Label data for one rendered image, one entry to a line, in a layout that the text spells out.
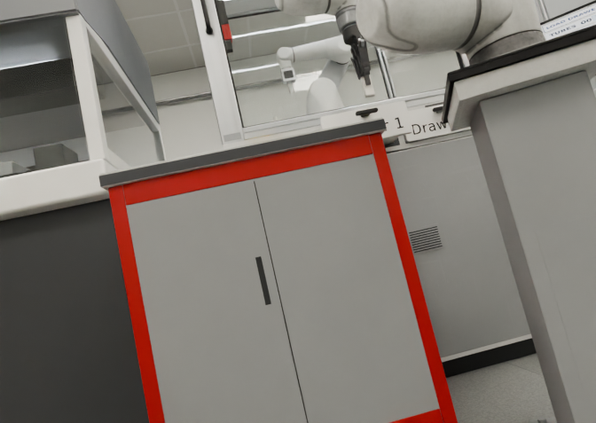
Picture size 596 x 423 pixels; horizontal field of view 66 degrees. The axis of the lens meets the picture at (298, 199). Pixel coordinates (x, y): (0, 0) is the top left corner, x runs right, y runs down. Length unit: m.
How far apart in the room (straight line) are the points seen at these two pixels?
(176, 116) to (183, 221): 4.20
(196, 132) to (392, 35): 4.23
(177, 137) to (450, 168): 3.75
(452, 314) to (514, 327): 0.22
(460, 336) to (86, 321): 1.18
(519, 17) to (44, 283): 1.37
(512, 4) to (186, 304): 0.90
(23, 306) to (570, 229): 1.37
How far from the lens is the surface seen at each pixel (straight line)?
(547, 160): 1.00
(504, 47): 1.07
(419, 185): 1.69
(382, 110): 1.56
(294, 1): 1.56
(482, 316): 1.75
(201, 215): 0.99
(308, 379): 1.00
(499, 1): 1.09
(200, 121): 5.11
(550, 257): 0.99
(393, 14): 0.96
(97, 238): 1.47
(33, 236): 1.53
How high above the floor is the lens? 0.49
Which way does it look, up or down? 8 degrees up
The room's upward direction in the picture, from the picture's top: 13 degrees counter-clockwise
